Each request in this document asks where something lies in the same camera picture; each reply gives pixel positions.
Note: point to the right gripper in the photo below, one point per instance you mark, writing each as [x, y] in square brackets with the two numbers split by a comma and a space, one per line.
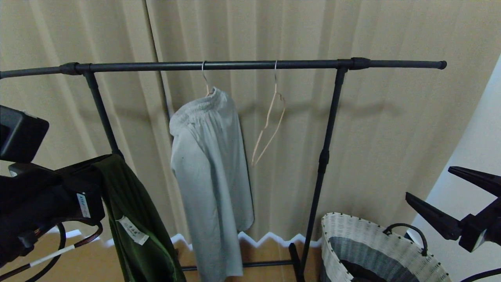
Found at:
[481, 227]

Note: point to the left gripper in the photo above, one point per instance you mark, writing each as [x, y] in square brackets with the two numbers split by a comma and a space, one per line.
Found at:
[70, 188]

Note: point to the green garment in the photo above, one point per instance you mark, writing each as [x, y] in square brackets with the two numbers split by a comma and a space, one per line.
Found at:
[129, 219]

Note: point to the pale grey shorts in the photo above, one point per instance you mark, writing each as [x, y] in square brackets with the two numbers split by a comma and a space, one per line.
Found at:
[211, 176]

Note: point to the pink clothes hanger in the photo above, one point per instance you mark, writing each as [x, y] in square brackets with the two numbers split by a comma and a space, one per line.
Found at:
[276, 78]
[207, 89]

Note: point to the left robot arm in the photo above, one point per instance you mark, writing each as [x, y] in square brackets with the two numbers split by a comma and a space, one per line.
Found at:
[23, 211]

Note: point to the white laundry basket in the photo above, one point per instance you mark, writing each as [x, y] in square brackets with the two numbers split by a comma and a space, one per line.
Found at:
[352, 231]

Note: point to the black clothes rack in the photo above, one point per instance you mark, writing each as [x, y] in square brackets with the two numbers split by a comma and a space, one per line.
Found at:
[235, 65]

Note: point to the beige curtain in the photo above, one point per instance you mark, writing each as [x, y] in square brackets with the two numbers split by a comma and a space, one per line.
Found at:
[391, 137]

